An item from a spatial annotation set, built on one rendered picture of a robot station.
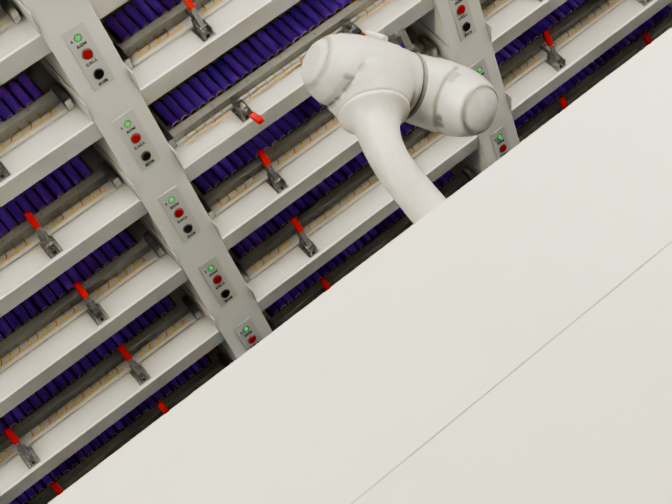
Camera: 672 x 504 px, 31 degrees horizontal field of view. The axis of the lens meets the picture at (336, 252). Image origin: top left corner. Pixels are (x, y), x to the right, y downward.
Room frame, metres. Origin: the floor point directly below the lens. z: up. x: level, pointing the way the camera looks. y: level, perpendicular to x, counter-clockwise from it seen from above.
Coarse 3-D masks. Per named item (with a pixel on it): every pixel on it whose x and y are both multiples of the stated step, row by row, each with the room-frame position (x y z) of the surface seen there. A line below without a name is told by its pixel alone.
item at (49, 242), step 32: (96, 160) 1.91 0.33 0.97; (32, 192) 1.88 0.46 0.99; (64, 192) 1.86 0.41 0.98; (96, 192) 1.85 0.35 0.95; (128, 192) 1.82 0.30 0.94; (0, 224) 1.84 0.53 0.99; (32, 224) 1.77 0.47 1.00; (64, 224) 1.80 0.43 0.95; (96, 224) 1.78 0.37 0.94; (128, 224) 1.80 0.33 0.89; (0, 256) 1.79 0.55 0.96; (32, 256) 1.77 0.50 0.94; (64, 256) 1.75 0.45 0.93; (0, 288) 1.73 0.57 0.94; (32, 288) 1.73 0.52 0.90
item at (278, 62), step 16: (368, 0) 2.02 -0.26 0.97; (336, 16) 2.01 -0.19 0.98; (352, 16) 2.01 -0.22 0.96; (320, 32) 1.99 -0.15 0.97; (288, 48) 1.98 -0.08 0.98; (304, 48) 1.97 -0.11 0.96; (272, 64) 1.95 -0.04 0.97; (256, 80) 1.94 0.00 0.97; (224, 96) 1.92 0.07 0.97; (240, 96) 1.93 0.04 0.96; (208, 112) 1.90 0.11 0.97; (176, 128) 1.89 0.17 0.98; (192, 128) 1.89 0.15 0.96
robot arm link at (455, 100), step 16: (432, 64) 1.43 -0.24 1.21; (448, 64) 1.43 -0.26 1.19; (432, 80) 1.40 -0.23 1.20; (448, 80) 1.40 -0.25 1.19; (464, 80) 1.39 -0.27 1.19; (480, 80) 1.38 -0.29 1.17; (432, 96) 1.39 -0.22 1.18; (448, 96) 1.38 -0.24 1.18; (464, 96) 1.36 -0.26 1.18; (480, 96) 1.36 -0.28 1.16; (496, 96) 1.37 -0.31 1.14; (416, 112) 1.39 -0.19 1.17; (432, 112) 1.39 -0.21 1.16; (448, 112) 1.36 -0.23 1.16; (464, 112) 1.35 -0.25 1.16; (480, 112) 1.35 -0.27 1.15; (432, 128) 1.39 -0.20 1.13; (448, 128) 1.37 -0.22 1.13; (464, 128) 1.35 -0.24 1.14; (480, 128) 1.35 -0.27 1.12
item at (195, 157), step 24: (408, 0) 2.01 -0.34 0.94; (432, 0) 2.02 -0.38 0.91; (360, 24) 2.00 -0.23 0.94; (384, 24) 1.98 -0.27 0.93; (408, 24) 2.00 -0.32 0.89; (288, 72) 1.95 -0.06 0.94; (264, 96) 1.92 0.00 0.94; (288, 96) 1.90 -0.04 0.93; (216, 120) 1.90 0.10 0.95; (240, 120) 1.89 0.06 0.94; (264, 120) 1.89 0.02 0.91; (192, 144) 1.87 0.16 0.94; (216, 144) 1.85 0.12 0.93; (240, 144) 1.88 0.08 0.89; (192, 168) 1.84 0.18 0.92
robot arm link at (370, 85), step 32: (320, 64) 1.40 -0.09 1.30; (352, 64) 1.39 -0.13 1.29; (384, 64) 1.39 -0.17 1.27; (416, 64) 1.42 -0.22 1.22; (320, 96) 1.39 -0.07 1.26; (352, 96) 1.37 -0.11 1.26; (384, 96) 1.35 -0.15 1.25; (416, 96) 1.39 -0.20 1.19; (352, 128) 1.36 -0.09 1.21; (384, 128) 1.32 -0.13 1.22; (384, 160) 1.28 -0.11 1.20; (416, 192) 1.23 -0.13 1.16
